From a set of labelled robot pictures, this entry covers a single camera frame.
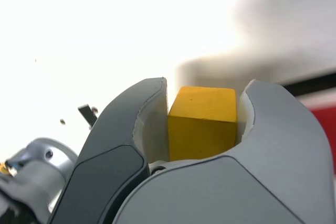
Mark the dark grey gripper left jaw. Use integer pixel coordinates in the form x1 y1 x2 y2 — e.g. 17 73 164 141
48 77 171 224

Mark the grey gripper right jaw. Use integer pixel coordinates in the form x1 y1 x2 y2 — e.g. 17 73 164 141
111 78 334 224

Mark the yellow cube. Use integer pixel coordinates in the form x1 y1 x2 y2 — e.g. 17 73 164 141
167 86 238 162

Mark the red cube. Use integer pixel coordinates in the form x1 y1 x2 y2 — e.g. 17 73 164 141
298 97 336 180

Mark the black tape strip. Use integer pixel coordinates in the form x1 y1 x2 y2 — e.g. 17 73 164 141
77 104 97 131

